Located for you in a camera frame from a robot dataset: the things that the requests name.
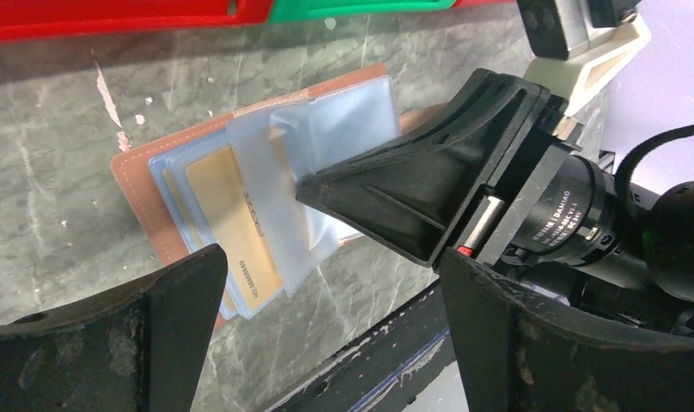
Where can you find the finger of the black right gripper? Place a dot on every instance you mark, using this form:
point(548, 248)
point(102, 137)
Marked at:
point(409, 194)

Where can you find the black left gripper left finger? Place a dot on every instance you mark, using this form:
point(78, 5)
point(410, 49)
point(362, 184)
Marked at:
point(139, 346)

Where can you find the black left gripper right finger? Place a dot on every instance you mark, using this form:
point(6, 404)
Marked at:
point(518, 350)

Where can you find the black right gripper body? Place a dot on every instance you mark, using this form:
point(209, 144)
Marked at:
point(632, 250)

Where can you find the tan leather card holder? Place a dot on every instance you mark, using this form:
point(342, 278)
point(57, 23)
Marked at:
point(276, 143)

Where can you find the red bin with gold card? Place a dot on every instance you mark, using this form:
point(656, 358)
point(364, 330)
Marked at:
point(458, 4)

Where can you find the red bin with black card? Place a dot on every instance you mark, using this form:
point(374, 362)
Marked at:
point(28, 20)

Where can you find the green plastic bin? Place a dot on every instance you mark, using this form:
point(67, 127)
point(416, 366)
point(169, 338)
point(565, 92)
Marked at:
point(302, 10)

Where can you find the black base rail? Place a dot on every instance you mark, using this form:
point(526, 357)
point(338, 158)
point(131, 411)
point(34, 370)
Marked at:
point(385, 368)

